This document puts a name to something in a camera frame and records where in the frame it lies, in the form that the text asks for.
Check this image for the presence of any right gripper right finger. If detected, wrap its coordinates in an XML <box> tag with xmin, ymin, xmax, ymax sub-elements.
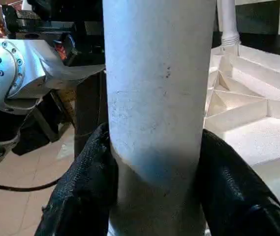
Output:
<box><xmin>196</xmin><ymin>129</ymin><xmax>280</xmax><ymax>236</ymax></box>

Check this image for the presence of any white cabinet with glass doors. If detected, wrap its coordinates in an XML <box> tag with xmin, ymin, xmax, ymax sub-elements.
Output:
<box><xmin>214</xmin><ymin>0</ymin><xmax>280</xmax><ymax>36</ymax></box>

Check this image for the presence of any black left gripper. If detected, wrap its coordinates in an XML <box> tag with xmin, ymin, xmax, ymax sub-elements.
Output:
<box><xmin>0</xmin><ymin>3</ymin><xmax>105</xmax><ymax>67</ymax></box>

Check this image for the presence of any white plastic table top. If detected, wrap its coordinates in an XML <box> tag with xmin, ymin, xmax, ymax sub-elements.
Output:
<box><xmin>201</xmin><ymin>43</ymin><xmax>280</xmax><ymax>236</ymax></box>

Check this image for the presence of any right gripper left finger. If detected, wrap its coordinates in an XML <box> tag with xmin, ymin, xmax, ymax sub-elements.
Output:
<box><xmin>34</xmin><ymin>122</ymin><xmax>120</xmax><ymax>236</ymax></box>

